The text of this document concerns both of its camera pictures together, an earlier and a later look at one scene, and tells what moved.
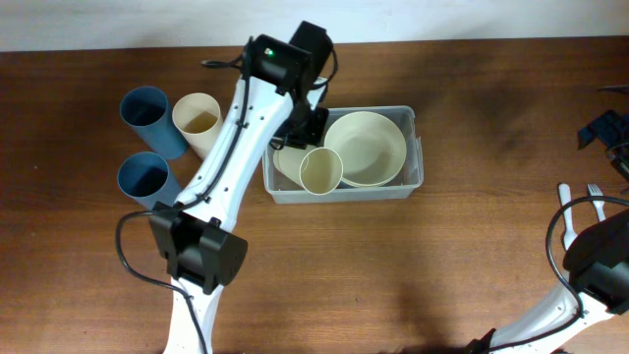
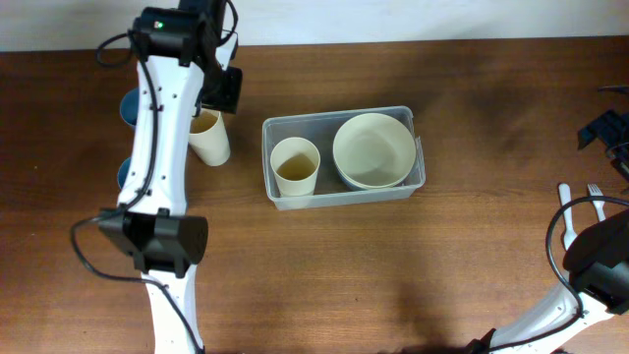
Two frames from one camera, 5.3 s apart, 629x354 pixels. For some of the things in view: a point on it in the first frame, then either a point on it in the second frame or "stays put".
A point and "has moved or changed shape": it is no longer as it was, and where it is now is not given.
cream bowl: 371,147 has moved or changed shape
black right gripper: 606,128 stays put
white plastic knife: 565,197 stays put
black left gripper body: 307,127 to 224,89
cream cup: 197,118 stays put
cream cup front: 318,169 has moved or changed shape
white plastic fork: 600,206 stays put
